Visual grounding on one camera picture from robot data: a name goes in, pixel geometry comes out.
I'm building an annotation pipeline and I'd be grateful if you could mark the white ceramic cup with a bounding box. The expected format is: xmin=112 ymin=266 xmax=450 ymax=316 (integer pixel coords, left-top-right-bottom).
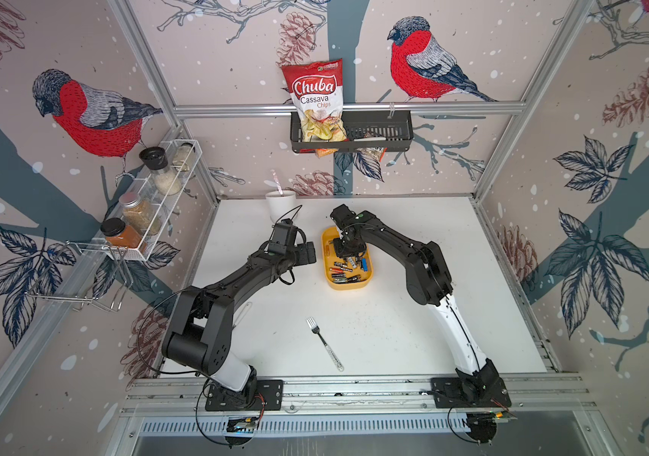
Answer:
xmin=265 ymin=190 xmax=299 ymax=224

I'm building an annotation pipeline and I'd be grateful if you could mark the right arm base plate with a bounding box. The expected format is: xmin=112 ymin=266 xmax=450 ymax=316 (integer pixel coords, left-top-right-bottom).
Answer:
xmin=430 ymin=377 xmax=512 ymax=409

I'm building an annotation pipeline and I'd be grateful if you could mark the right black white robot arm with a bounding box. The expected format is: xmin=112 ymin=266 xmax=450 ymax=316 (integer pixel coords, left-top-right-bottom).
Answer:
xmin=330 ymin=204 xmax=512 ymax=409

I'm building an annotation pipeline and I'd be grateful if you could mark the small clear spice jar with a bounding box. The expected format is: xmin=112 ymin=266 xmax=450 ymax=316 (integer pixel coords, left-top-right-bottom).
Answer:
xmin=172 ymin=142 xmax=196 ymax=173

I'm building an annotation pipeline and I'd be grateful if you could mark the silver metal fork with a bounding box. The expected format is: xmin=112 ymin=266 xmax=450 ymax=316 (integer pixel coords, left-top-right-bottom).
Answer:
xmin=306 ymin=317 xmax=344 ymax=372

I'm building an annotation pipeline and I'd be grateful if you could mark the red spice jar black lid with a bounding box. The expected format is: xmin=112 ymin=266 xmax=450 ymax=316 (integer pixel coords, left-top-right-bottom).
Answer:
xmin=100 ymin=218 xmax=143 ymax=249

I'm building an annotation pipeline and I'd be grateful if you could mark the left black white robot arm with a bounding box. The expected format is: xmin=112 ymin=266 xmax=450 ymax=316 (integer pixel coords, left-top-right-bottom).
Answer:
xmin=161 ymin=241 xmax=317 ymax=410

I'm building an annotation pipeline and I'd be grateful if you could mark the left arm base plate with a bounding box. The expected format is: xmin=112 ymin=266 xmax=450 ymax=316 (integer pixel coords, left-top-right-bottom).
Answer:
xmin=204 ymin=379 xmax=284 ymax=412

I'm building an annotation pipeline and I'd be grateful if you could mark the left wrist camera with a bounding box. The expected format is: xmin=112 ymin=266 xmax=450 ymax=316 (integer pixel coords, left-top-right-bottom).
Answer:
xmin=265 ymin=218 xmax=298 ymax=256

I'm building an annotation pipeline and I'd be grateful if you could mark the silver lid spice jar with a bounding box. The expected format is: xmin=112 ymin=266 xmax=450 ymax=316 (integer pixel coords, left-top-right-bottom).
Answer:
xmin=119 ymin=192 xmax=162 ymax=237

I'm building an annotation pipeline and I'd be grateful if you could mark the black wall basket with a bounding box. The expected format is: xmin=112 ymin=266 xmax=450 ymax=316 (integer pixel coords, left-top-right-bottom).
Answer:
xmin=289 ymin=110 xmax=414 ymax=153

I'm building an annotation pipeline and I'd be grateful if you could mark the wire rack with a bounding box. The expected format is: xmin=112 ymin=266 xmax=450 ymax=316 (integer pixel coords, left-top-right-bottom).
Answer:
xmin=24 ymin=239 xmax=134 ymax=312

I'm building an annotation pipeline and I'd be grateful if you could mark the red cassava chips bag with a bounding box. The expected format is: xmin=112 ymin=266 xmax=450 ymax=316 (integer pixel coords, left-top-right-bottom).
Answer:
xmin=282 ymin=59 xmax=347 ymax=158

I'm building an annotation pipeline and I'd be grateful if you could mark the yellow plastic storage box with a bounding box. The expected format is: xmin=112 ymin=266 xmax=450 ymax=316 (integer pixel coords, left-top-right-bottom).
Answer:
xmin=322 ymin=226 xmax=374 ymax=291

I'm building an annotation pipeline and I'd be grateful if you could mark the red battery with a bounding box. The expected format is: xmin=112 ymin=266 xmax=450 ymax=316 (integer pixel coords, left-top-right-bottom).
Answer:
xmin=334 ymin=262 xmax=353 ymax=272

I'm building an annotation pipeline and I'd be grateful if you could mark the clear acrylic spice rack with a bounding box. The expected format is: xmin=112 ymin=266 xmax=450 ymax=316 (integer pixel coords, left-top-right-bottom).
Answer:
xmin=92 ymin=139 xmax=202 ymax=264

